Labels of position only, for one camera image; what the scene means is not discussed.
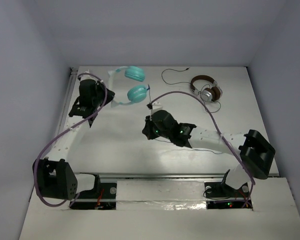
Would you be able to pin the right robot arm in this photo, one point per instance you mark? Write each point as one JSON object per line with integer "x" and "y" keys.
{"x": 252, "y": 151}

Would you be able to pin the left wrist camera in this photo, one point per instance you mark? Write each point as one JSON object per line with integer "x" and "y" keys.
{"x": 89, "y": 74}

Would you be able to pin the teal cat-ear headphones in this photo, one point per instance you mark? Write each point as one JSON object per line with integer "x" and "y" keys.
{"x": 137, "y": 93}

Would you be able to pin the white foam board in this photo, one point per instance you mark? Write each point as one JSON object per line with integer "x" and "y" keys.
{"x": 274, "y": 217}

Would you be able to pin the brown silver headphones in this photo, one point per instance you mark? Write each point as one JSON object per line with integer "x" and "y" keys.
{"x": 211, "y": 93}

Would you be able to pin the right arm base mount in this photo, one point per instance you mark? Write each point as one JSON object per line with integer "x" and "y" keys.
{"x": 219, "y": 198}

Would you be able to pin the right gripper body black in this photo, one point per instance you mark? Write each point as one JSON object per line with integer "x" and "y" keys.
{"x": 154, "y": 131}

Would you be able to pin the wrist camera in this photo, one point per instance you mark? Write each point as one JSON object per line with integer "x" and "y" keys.
{"x": 154, "y": 107}
{"x": 89, "y": 74}

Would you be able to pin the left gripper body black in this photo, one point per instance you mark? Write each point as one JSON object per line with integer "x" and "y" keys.
{"x": 100, "y": 100}

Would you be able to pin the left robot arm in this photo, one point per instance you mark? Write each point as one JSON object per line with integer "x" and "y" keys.
{"x": 55, "y": 182}

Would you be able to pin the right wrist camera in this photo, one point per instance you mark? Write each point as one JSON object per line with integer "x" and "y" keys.
{"x": 154, "y": 107}

